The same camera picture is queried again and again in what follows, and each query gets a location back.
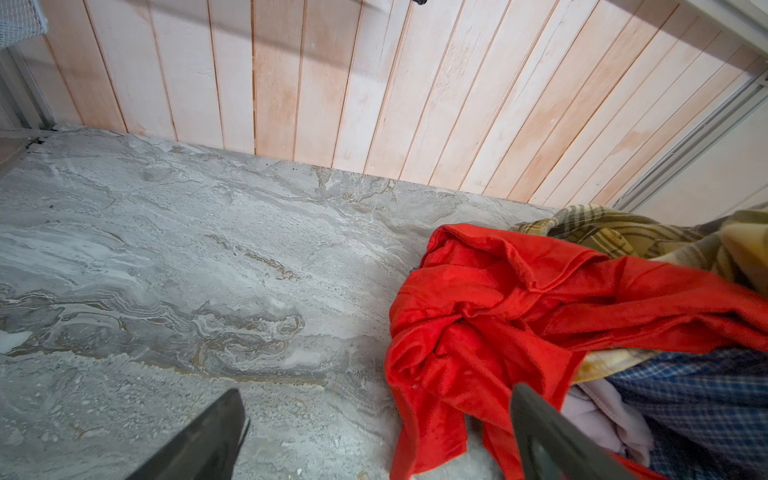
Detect yellow plaid cloth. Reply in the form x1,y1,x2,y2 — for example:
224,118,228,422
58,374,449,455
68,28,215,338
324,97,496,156
511,203,768,385

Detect aluminium frame rail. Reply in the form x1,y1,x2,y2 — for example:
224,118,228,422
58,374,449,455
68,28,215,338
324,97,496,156
610,61,767,211

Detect red cloth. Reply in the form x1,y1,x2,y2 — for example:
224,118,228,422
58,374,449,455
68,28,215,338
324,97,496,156
385,224,767,479

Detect pale lilac cloth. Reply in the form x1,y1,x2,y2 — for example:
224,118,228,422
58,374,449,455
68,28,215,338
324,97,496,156
561,379,654,467

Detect blue checked cloth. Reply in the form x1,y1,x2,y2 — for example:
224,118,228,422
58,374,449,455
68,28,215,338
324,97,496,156
608,348,767,479

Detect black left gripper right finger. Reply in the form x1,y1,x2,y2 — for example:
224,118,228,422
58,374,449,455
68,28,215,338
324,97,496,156
509,383,634,480

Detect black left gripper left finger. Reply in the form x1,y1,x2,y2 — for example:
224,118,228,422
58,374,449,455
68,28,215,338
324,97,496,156
128,388,250,480

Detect white wire mesh shelf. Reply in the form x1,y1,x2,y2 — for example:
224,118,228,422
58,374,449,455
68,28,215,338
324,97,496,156
0,0,48,50

